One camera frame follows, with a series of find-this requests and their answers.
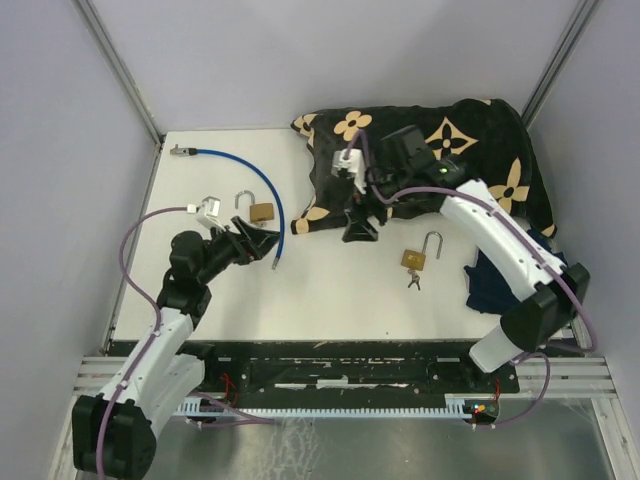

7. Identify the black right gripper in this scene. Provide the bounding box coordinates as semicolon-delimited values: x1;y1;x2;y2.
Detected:
341;166;412;244

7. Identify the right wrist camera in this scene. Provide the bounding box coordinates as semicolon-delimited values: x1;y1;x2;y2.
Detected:
331;149;367;194

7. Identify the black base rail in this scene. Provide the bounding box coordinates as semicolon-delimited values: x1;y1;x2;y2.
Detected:
204;340;520;395

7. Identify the white slotted cable duct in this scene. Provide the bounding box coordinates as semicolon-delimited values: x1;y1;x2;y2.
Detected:
172;392;476;416

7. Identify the blue cable with plug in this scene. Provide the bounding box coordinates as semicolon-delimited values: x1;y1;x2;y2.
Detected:
170;143;287;271

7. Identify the brass padlock with key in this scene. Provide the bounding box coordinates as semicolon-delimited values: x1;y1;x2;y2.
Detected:
234;190;275;227

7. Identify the dark blue cloth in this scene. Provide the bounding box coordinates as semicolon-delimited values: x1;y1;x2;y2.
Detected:
463;227;569;316

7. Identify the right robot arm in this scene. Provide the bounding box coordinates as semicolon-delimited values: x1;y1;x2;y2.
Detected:
331;125;592;391

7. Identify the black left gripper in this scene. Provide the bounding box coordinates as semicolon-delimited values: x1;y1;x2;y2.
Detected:
197;214;281;284

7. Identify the aluminium frame post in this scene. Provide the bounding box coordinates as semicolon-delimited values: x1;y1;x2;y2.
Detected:
71;0;164;145
521;0;602;129

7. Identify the left aluminium frame post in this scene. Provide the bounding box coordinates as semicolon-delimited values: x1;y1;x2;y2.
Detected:
71;0;164;145

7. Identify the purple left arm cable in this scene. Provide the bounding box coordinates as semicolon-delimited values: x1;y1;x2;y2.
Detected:
94;205;201;476

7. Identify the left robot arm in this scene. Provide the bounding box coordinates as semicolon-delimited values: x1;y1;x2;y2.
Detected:
71;216;282;479

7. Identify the large brass padlock with keys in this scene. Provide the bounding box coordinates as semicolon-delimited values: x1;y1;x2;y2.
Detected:
400;231;444;291

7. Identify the black floral patterned blanket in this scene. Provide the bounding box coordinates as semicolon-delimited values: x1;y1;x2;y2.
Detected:
291;98;557;238

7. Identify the right aluminium frame post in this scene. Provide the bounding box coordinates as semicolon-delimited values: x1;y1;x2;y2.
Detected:
521;0;602;129

